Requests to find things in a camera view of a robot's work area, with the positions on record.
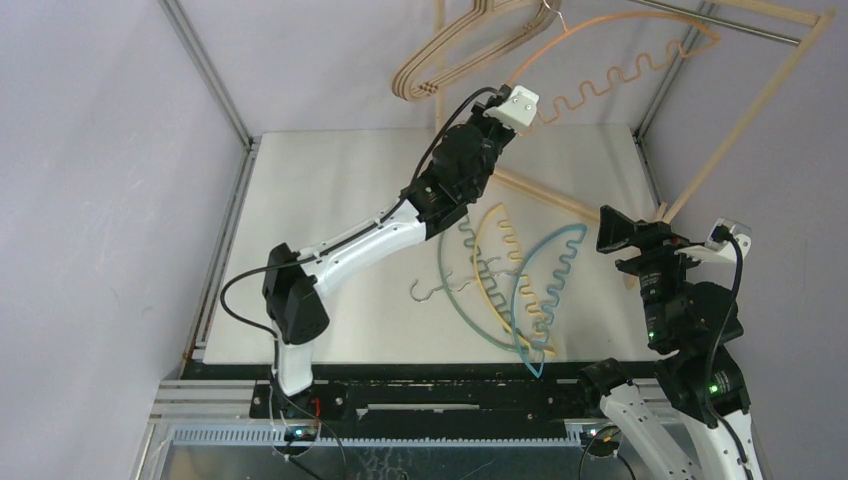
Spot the orange plastic hanger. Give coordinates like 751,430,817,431
507,12,721,134

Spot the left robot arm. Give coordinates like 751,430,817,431
262,100,529,417

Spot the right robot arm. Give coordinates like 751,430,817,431
577,205,763,479

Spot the blue plastic hanger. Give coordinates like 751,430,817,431
509,223,588,379

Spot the yellow plastic hanger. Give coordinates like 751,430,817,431
474,203,558,357

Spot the green plastic hanger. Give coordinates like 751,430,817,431
408,215,529,353

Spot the right circuit board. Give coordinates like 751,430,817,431
582,425,620,448

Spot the circuit board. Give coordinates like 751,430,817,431
283,426,320,444
582,425,620,448

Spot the metal hanging rod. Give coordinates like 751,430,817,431
625,0,803,48

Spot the left circuit board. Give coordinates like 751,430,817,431
283,426,320,444

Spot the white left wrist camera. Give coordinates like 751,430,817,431
483,84,540,133

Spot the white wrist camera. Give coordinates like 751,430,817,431
483,84,540,133
676,217,752,264

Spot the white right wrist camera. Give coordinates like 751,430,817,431
676,217,752,264

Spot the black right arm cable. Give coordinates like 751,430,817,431
702,225,757,480

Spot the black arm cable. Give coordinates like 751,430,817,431
702,225,757,480
218,86,501,346

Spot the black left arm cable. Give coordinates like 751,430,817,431
218,86,501,346

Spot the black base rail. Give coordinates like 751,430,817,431
249,362,602,441

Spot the wooden clothes rack frame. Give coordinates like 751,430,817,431
430,0,837,293

